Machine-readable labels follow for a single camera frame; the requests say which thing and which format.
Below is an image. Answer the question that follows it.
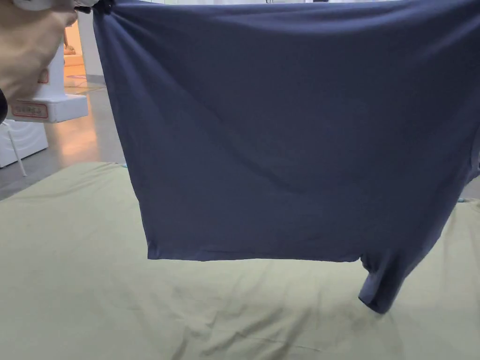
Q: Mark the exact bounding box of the white washing machine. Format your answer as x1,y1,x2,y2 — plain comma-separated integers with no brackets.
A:
0,119,49,169

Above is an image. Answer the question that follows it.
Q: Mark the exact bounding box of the person's left hand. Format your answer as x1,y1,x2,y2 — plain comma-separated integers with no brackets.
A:
0,7,79,110

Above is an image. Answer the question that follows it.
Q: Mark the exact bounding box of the thin white rod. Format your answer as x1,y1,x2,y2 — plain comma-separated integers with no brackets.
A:
7,127,28,178

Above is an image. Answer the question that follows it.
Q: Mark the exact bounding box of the bed with pale green sheet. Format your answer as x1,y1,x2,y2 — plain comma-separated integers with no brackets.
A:
0,161,480,360

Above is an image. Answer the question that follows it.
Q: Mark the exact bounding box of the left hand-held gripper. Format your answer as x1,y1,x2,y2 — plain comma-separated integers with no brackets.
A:
14,0,115,16

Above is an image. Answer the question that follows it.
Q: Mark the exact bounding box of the dark blue shirt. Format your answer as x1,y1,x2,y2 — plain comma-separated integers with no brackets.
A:
91,0,480,315

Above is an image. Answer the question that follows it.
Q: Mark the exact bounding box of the white stand with red label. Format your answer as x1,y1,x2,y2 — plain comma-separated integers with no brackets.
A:
7,56,89,125

